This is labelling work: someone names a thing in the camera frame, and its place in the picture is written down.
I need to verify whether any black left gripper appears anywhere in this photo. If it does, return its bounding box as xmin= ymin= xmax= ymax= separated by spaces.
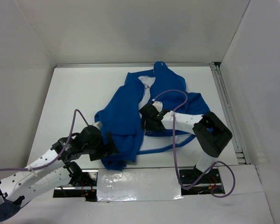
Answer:
xmin=83 ymin=132 xmax=119 ymax=161

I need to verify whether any blue jacket white lining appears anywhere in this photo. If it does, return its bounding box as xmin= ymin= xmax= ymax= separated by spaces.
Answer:
xmin=94 ymin=61 xmax=210 ymax=171

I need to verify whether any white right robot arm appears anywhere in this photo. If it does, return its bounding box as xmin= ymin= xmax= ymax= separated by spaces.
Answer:
xmin=140 ymin=103 xmax=232 ymax=183

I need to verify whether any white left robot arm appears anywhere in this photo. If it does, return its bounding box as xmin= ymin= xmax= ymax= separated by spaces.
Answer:
xmin=0 ymin=125 xmax=119 ymax=222

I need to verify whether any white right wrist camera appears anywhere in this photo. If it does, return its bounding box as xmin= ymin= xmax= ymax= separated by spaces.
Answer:
xmin=151 ymin=99 xmax=163 ymax=112

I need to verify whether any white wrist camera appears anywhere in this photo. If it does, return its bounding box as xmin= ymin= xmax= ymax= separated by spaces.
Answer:
xmin=94 ymin=121 xmax=102 ymax=130
xmin=151 ymin=99 xmax=163 ymax=112

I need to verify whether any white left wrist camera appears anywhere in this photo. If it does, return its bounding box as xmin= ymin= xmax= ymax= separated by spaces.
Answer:
xmin=94 ymin=121 xmax=102 ymax=130

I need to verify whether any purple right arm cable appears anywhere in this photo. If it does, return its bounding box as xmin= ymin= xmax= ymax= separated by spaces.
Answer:
xmin=150 ymin=90 xmax=236 ymax=199

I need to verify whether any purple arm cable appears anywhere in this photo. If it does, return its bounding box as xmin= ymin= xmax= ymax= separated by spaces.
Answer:
xmin=0 ymin=109 xmax=95 ymax=213
xmin=150 ymin=90 xmax=236 ymax=199

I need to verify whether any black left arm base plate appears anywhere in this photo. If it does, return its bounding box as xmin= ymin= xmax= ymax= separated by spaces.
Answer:
xmin=61 ymin=169 xmax=98 ymax=188

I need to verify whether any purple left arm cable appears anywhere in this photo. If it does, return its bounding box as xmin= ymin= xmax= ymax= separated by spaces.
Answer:
xmin=0 ymin=109 xmax=95 ymax=213

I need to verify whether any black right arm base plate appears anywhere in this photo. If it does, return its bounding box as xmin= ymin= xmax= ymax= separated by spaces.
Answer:
xmin=178 ymin=168 xmax=224 ymax=187

